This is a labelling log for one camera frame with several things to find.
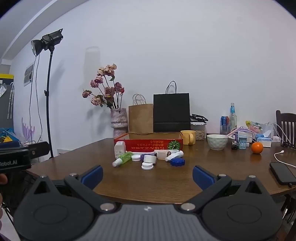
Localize white square plastic bottle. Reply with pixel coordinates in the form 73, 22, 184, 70
114, 141, 127, 159

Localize black studio light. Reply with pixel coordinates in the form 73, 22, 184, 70
31, 28, 63, 57

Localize clear plastic bottle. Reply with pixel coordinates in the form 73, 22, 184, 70
229, 103, 238, 135

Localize grey cabinet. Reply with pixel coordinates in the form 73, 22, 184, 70
0, 74, 15, 130

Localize translucent flat bottle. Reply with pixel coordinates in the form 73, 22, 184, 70
154, 150, 172, 160

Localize speckled pink ceramic vase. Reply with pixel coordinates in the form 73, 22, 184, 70
110, 108, 128, 139

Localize black smartphone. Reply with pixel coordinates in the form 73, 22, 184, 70
269, 162, 296, 185

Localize white plastic bag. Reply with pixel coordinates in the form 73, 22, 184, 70
261, 123, 275, 138

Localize black paper bag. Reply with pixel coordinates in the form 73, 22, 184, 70
153, 81, 191, 133

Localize white round jar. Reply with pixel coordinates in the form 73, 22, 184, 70
143, 155, 158, 165

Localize green spray bottle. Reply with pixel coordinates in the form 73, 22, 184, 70
112, 151, 134, 167

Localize yellow mug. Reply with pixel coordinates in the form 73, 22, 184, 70
180, 130, 196, 146

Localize white tube bottle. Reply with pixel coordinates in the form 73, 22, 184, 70
165, 150, 184, 162

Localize white charging cable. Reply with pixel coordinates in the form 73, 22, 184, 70
274, 150, 296, 169

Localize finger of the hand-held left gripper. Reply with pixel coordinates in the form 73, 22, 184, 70
27, 141, 50, 160

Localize dried pink flowers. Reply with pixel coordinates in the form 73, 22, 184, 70
82, 63, 125, 109

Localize brown paper bag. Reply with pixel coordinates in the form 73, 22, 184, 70
128, 94, 154, 134

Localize red cardboard box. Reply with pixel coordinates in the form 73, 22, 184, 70
114, 132, 184, 155

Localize white bowl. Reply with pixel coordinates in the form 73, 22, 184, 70
206, 134, 229, 151

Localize blue packet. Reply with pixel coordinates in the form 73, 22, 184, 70
0, 127, 23, 149

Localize orange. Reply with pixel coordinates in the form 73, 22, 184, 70
251, 142, 264, 154

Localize thin light cable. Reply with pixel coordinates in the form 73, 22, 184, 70
29, 54, 43, 145

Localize colourful snack packet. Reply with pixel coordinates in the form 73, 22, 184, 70
245, 120, 262, 133

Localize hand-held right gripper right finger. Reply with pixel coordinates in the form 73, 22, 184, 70
180, 165, 264, 213

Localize blue drink can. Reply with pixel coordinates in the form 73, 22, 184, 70
220, 116, 230, 135

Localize black light stand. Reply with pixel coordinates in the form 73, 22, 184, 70
44, 47, 55, 159

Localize notched plastic jar lid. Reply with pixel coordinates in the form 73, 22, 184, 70
170, 158, 186, 167

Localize dark wooden chair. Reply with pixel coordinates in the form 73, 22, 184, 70
276, 110, 296, 147

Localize clear food container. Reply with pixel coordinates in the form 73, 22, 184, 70
191, 122, 206, 141

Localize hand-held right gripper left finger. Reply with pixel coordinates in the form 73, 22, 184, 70
33, 165, 117, 212

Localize blue white tissue pack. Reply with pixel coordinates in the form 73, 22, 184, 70
257, 137, 272, 148

